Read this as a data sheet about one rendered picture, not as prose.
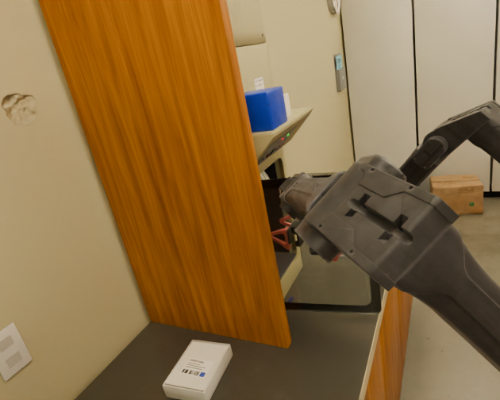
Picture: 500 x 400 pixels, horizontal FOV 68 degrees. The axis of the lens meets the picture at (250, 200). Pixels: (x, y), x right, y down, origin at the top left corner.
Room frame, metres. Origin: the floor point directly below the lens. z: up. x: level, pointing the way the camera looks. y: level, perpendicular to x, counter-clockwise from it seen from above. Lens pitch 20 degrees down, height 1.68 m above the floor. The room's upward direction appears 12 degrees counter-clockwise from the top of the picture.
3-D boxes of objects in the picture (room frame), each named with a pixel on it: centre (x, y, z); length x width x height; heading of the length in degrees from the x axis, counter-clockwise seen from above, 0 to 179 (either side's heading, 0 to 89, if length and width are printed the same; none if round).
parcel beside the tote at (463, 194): (3.16, -1.89, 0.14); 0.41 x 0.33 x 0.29; 66
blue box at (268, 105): (0.95, -0.07, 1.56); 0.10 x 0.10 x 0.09; 60
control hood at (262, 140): (1.02, -0.11, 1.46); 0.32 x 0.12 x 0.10; 150
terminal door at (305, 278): (0.86, -0.14, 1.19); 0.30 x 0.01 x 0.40; 68
